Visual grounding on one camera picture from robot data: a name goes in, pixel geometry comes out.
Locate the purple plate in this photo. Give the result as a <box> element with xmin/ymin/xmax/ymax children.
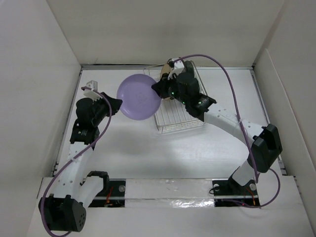
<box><xmin>117</xmin><ymin>74</ymin><xmax>161</xmax><ymax>120</ymax></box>

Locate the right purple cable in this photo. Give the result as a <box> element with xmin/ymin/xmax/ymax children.
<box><xmin>170</xmin><ymin>54</ymin><xmax>281</xmax><ymax>209</ymax></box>

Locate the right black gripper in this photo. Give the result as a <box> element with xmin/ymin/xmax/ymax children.
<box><xmin>153</xmin><ymin>72</ymin><xmax>189</xmax><ymax>106</ymax></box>

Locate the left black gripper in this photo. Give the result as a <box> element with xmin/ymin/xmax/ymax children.
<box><xmin>92</xmin><ymin>92</ymin><xmax>122</xmax><ymax>126</ymax></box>

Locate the wire dish rack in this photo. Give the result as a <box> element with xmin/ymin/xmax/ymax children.
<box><xmin>143</xmin><ymin>61</ymin><xmax>208</xmax><ymax>134</ymax></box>

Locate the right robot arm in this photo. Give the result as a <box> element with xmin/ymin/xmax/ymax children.
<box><xmin>152</xmin><ymin>73</ymin><xmax>282</xmax><ymax>194</ymax></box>

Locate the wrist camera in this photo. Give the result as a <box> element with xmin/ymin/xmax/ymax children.
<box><xmin>167</xmin><ymin>57</ymin><xmax>185</xmax><ymax>79</ymax></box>
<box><xmin>83</xmin><ymin>80</ymin><xmax>101</xmax><ymax>101</ymax></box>

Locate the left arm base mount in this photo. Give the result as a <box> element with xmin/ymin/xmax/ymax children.
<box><xmin>89</xmin><ymin>179</ymin><xmax>126</xmax><ymax>208</ymax></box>

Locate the purple cable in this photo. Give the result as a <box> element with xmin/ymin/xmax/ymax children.
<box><xmin>39</xmin><ymin>86</ymin><xmax>113</xmax><ymax>237</ymax></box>
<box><xmin>170</xmin><ymin>54</ymin><xmax>281</xmax><ymax>209</ymax></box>

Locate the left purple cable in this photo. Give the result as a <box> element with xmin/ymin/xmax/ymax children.
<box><xmin>39</xmin><ymin>86</ymin><xmax>113</xmax><ymax>237</ymax></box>

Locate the tan plate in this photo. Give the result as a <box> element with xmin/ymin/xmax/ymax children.
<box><xmin>159</xmin><ymin>64</ymin><xmax>171</xmax><ymax>101</ymax></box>

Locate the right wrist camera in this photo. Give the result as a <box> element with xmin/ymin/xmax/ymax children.
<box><xmin>167</xmin><ymin>57</ymin><xmax>185</xmax><ymax>79</ymax></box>

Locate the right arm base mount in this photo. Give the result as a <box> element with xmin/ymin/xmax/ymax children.
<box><xmin>209</xmin><ymin>179</ymin><xmax>260</xmax><ymax>207</ymax></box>

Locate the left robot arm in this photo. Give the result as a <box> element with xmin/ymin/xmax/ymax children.
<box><xmin>39</xmin><ymin>89</ymin><xmax>122</xmax><ymax>237</ymax></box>

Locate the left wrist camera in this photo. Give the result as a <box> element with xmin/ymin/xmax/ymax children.
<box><xmin>83</xmin><ymin>80</ymin><xmax>101</xmax><ymax>101</ymax></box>

